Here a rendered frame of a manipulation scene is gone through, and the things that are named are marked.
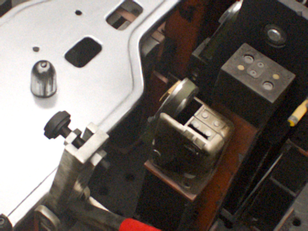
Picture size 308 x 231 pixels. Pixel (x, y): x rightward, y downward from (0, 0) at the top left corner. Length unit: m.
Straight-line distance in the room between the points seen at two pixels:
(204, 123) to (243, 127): 0.06
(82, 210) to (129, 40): 0.30
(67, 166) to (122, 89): 0.29
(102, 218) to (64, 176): 0.07
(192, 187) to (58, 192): 0.24
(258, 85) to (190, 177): 0.15
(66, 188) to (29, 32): 0.34
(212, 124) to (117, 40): 0.21
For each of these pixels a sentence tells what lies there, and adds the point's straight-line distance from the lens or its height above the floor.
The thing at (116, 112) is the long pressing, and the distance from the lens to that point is 0.86.
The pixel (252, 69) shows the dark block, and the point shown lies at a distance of 0.78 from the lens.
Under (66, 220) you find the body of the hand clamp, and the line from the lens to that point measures 0.75.
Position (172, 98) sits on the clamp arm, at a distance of 0.76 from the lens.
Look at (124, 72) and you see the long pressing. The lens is 0.90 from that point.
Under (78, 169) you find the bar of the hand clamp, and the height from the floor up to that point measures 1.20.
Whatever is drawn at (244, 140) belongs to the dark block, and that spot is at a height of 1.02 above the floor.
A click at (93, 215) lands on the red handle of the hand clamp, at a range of 0.69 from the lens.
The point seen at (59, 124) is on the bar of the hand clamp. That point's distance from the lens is 0.60.
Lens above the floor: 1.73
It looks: 57 degrees down
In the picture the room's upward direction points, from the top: 12 degrees clockwise
